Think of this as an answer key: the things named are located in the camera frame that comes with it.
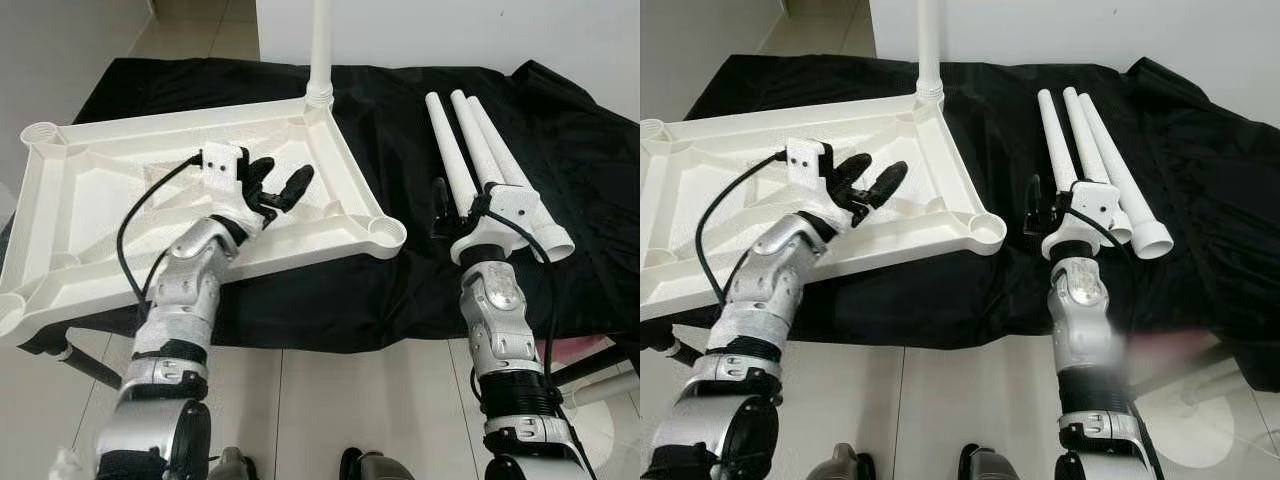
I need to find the white plastic table top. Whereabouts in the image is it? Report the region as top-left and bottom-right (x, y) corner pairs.
(0, 92), (408, 349)
(640, 90), (1008, 323)

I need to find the black cloth cover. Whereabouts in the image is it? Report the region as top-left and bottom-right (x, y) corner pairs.
(640, 53), (1280, 393)
(0, 57), (640, 351)

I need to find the pink white-rimmed cloth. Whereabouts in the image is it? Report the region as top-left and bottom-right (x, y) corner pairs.
(540, 338), (601, 366)

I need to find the grey stand pole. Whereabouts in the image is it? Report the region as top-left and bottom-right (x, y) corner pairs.
(1180, 365), (1271, 406)

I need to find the dark robot right foot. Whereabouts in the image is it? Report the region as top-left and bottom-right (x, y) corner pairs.
(958, 445), (1041, 480)
(338, 447), (416, 480)

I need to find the white round stand base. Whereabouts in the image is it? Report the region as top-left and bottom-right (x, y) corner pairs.
(560, 395), (640, 471)
(1165, 385), (1280, 471)

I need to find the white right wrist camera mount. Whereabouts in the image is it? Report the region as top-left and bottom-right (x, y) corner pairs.
(448, 185), (546, 266)
(1042, 180), (1119, 259)

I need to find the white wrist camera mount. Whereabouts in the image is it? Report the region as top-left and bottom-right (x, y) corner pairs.
(1042, 180), (1119, 259)
(198, 143), (249, 206)
(785, 140), (836, 201)
(448, 185), (546, 266)

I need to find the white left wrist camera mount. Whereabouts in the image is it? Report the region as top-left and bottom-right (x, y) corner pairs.
(198, 143), (249, 206)
(785, 140), (836, 201)

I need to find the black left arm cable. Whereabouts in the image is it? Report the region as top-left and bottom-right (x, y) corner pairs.
(695, 150), (791, 306)
(115, 153), (206, 331)

